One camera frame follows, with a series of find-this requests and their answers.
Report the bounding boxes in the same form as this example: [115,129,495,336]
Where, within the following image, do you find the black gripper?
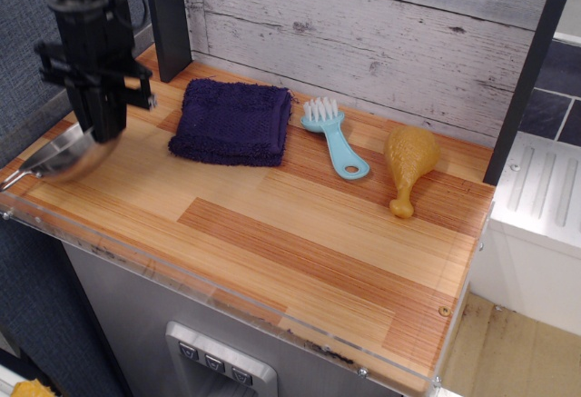
[34,5,156,144]

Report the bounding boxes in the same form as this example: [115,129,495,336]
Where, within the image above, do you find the dark left shelf post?
[148,0,192,83]

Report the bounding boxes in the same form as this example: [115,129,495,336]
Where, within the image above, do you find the stainless steel bowl with handles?
[1,124,122,192]

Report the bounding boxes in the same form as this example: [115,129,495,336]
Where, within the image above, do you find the light blue dish brush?
[300,97,370,180]

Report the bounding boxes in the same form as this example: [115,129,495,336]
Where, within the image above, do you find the plastic chicken drumstick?
[384,125,440,219]

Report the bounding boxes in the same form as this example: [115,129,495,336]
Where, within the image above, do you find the yellow object at bottom left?
[10,380,56,397]

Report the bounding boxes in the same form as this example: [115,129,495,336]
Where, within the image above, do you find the white toy sink unit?
[469,133,580,334]

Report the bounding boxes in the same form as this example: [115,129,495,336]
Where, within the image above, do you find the purple folded towel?
[168,79,292,167]

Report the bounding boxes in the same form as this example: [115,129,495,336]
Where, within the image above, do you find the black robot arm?
[35,0,155,144]

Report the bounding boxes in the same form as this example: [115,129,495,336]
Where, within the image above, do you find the silver dispenser panel with buttons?
[165,321,279,396]

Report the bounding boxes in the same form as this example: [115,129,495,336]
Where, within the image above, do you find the dark right shelf post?
[483,0,567,185]

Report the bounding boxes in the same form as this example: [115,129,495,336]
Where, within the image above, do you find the dark shelf post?
[148,0,192,83]
[483,0,567,185]

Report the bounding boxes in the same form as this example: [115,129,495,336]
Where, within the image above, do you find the clear acrylic front edge guard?
[1,184,449,395]

